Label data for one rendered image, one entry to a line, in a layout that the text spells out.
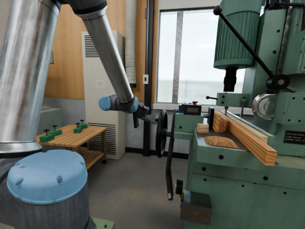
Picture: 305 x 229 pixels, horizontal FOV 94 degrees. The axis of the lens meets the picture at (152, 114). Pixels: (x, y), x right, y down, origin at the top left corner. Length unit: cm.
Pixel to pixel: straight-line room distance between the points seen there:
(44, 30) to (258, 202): 99
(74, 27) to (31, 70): 237
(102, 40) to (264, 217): 97
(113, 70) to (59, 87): 233
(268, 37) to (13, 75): 93
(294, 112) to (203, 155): 39
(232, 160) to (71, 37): 274
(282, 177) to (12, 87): 95
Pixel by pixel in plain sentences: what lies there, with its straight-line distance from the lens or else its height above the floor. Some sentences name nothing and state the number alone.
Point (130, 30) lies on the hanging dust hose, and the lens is 224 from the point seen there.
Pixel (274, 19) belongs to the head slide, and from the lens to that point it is 89.
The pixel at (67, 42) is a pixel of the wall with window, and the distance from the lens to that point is 290.
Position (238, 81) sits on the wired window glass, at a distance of 239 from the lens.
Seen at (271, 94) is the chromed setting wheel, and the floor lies 107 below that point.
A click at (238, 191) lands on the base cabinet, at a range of 78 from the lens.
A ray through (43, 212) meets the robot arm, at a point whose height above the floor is 83.
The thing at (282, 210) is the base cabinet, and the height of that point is 61.
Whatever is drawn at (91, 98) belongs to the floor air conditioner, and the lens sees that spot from 226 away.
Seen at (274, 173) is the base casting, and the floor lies 76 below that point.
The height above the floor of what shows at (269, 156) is 93.
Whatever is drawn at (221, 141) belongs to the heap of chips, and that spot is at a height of 91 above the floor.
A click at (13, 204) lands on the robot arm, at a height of 84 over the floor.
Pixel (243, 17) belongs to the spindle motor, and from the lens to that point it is 84.
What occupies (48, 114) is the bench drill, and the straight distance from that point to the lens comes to 256.
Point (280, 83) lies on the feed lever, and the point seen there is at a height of 112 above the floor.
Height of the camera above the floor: 108
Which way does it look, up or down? 10 degrees down
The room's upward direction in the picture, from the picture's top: 2 degrees clockwise
